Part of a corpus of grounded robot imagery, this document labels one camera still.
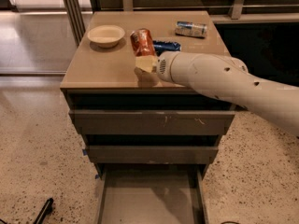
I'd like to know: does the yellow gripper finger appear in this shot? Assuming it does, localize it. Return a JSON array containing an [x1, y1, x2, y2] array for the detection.
[[135, 55, 158, 73], [134, 67, 159, 87]]

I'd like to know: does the red coke can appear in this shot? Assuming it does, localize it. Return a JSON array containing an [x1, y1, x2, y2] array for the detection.
[[130, 28, 155, 57]]

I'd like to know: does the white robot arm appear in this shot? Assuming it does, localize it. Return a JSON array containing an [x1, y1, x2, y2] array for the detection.
[[135, 51, 299, 136]]

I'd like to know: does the blue pepsi can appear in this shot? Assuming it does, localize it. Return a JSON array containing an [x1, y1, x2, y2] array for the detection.
[[153, 40, 181, 56]]

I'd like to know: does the white blue crushed can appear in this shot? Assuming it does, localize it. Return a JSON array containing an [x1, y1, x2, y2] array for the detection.
[[175, 21, 207, 38]]

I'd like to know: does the grey drawer cabinet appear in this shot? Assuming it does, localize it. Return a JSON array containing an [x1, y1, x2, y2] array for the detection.
[[59, 10, 248, 224]]

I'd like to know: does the grey top drawer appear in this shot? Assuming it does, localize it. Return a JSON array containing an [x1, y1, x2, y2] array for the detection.
[[69, 110, 235, 135]]

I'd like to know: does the grey middle drawer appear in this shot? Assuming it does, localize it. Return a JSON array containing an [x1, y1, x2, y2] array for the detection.
[[86, 146, 218, 164]]

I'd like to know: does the grey open bottom drawer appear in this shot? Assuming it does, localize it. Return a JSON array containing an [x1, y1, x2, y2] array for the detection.
[[95, 165, 209, 224]]

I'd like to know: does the white bowl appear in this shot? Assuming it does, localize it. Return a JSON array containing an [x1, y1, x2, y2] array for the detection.
[[87, 25, 125, 49]]

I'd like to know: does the blue tape piece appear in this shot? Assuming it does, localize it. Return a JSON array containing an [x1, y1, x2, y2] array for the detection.
[[82, 149, 88, 156]]

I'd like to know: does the black object on floor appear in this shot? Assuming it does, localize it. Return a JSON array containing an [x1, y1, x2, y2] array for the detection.
[[33, 198, 53, 224]]

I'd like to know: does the metal window frame post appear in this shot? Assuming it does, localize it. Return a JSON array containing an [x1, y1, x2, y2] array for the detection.
[[64, 0, 85, 46]]

